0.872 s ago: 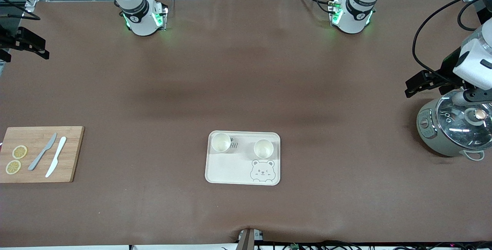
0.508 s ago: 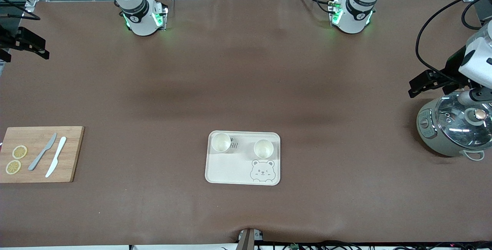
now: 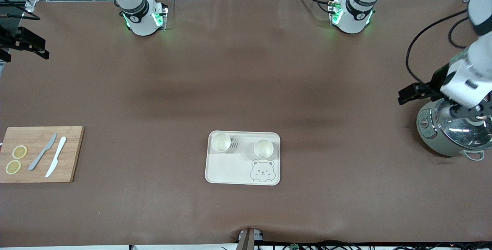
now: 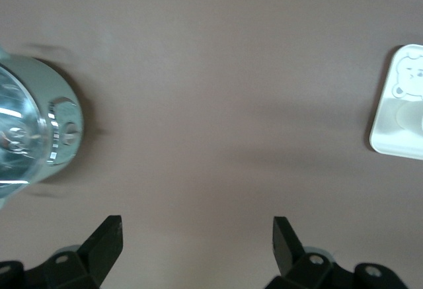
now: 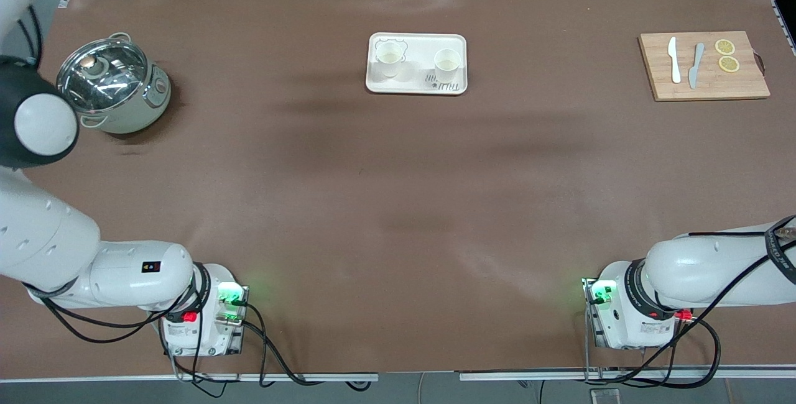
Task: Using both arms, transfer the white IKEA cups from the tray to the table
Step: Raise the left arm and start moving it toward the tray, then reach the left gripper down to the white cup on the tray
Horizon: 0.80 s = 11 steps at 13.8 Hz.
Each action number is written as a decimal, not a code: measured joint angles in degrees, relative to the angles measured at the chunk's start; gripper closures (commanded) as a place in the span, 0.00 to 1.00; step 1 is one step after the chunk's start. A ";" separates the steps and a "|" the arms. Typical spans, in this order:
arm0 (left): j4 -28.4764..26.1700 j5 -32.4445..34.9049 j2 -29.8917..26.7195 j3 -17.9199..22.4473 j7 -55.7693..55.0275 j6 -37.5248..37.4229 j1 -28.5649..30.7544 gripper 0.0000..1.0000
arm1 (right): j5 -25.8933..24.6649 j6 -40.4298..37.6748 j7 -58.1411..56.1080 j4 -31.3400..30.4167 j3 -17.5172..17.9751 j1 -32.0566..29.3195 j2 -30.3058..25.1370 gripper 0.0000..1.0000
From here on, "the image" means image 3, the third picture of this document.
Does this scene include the white IKEA cup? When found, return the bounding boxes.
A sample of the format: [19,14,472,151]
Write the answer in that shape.
[211,132,232,153]
[254,139,274,159]

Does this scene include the glass pot lid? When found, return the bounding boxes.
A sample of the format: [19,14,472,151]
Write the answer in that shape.
[434,98,492,150]

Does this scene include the grey electric cooking pot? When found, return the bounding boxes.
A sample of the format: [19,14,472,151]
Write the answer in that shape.
[416,98,492,161]

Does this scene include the grey plastic knife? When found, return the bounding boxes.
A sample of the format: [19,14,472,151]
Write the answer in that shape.
[28,133,58,171]

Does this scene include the white plastic knife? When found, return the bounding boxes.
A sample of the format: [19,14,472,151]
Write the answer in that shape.
[45,137,67,178]

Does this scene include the wooden cutting board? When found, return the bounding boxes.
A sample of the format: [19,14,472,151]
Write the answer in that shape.
[0,126,85,183]

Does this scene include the cream tray with bear print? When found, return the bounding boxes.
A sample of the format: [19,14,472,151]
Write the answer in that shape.
[205,131,281,186]

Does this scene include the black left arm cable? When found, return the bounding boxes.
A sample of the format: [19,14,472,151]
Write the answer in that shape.
[406,9,472,86]

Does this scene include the black left base cables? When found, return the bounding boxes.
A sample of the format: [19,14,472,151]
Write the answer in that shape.
[294,0,339,15]

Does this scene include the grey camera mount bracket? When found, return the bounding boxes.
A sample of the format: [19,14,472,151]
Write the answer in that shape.
[238,228,264,250]

